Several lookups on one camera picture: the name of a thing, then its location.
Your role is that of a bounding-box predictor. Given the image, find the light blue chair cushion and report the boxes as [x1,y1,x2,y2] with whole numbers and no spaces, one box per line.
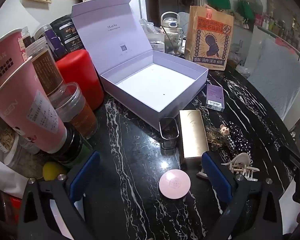
[177,12,190,28]
[247,37,300,128]

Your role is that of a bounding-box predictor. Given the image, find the clear jar purple label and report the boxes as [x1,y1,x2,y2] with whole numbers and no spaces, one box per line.
[34,24,67,60]

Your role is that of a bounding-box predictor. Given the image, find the small purple box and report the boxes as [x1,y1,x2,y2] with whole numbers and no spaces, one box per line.
[205,84,225,112]

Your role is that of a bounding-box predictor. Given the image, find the clear glass cup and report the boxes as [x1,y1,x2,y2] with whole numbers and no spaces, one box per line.
[164,27,184,57]

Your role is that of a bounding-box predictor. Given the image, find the red canister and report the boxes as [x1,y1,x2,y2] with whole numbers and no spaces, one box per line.
[55,49,105,110]

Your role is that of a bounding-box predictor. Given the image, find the black white checked scrunchie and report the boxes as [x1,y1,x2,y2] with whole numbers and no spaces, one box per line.
[226,121,253,155]

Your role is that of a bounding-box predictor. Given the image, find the dark green jar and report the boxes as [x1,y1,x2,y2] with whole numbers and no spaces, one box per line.
[52,126,93,168]

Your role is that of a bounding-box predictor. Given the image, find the small clear glass bottle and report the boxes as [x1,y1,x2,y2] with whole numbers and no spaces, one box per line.
[159,117,180,150]

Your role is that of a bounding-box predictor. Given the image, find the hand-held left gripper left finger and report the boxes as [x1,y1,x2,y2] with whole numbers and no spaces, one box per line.
[17,151,102,240]

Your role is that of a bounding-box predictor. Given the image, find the pink paper cup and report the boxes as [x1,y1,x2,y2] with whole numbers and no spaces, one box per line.
[0,29,28,93]
[0,61,68,154]

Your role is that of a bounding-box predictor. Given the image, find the gold cardboard box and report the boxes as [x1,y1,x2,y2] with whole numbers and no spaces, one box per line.
[179,109,210,165]

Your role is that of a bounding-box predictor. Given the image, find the pink round compact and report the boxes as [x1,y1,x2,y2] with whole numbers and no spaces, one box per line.
[159,169,191,200]

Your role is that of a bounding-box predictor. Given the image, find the row of small bottles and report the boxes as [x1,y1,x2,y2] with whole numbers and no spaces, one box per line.
[255,12,300,53]

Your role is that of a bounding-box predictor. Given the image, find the lavender gift box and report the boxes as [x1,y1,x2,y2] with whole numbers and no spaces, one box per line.
[71,0,209,132]

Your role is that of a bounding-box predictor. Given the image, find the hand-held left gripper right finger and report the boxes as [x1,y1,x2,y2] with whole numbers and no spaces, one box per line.
[201,151,283,240]

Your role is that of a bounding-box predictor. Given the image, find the yellow ball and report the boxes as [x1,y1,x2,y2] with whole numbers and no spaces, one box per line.
[42,162,67,181]

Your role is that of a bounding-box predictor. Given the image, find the clear jar orange contents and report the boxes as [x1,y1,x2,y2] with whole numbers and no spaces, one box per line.
[49,82,98,139]

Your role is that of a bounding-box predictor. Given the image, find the clear jar brown label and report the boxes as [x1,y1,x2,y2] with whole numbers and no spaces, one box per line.
[25,36,64,97]

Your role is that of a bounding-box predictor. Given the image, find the clear mouse hair claw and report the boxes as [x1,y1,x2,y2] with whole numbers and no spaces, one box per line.
[206,124,229,152]

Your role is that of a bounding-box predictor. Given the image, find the white water bottle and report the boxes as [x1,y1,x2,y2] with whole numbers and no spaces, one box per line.
[161,11,183,34]

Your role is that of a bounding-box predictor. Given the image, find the clear jar of oats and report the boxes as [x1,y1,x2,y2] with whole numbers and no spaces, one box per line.
[0,120,23,168]

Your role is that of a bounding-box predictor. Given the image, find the pearly white hair claw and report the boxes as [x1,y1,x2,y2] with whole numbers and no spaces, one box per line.
[196,152,261,182]

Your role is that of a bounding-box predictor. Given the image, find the white paper sheet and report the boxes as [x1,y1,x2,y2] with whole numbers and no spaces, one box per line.
[0,152,30,200]

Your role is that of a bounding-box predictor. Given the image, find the brown paper bag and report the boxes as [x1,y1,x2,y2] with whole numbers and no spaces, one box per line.
[184,5,234,71]

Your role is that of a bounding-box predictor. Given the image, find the metal spoon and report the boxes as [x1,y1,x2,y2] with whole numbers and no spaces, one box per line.
[161,26,180,53]

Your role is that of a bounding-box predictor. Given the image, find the small white labelled box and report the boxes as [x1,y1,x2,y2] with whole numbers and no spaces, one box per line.
[146,32,165,53]

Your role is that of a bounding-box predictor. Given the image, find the clear plastic bags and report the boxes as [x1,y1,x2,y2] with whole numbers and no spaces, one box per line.
[139,19,163,34]

